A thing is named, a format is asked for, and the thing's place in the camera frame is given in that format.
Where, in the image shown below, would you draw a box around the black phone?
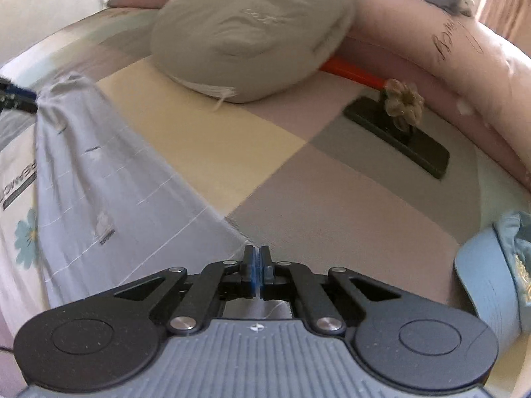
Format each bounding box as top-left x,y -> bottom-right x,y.
343,94 -> 450,180

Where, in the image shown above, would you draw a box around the brown flower hair tie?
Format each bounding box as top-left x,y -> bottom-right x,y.
383,78 -> 426,134

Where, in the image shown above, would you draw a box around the blue baseball cap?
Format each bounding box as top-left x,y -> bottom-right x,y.
454,211 -> 530,353

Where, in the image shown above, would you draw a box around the patchwork bed sheet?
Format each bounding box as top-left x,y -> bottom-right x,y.
1,9 -> 530,309

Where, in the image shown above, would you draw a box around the orange red object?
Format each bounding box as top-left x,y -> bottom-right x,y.
320,56 -> 385,90

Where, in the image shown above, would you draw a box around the right pink curtain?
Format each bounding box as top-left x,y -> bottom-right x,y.
476,0 -> 531,56

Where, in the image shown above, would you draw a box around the pink folded quilt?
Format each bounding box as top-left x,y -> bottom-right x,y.
106,0 -> 530,186

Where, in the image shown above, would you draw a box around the grey-blue pants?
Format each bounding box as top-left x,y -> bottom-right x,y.
36,72 -> 248,307

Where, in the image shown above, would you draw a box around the grey cat face cushion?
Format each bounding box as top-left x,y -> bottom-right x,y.
150,0 -> 354,103

